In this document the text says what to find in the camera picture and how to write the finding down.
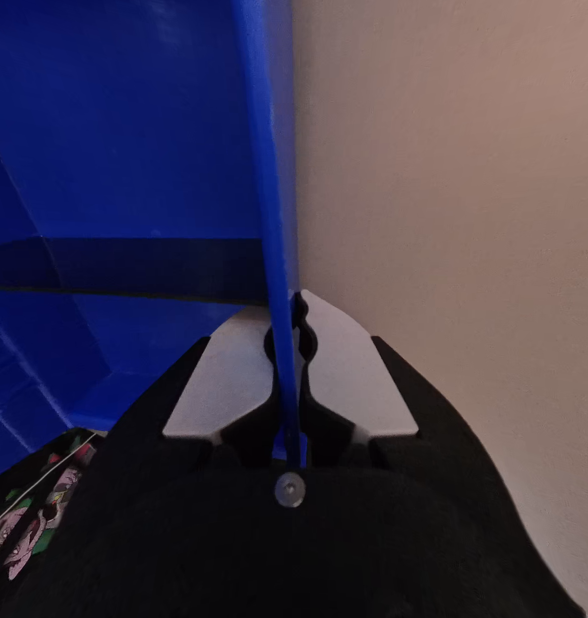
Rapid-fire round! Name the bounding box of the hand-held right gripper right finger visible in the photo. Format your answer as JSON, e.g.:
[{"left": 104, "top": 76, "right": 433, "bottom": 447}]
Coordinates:
[{"left": 295, "top": 290, "right": 419, "bottom": 468}]

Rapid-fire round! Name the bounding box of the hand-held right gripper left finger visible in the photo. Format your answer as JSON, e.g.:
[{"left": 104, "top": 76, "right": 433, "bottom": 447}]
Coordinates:
[{"left": 162, "top": 305, "right": 282, "bottom": 468}]

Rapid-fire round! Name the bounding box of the blue plastic bin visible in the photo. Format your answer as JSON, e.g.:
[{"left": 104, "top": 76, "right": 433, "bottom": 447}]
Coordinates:
[{"left": 0, "top": 0, "right": 308, "bottom": 483}]

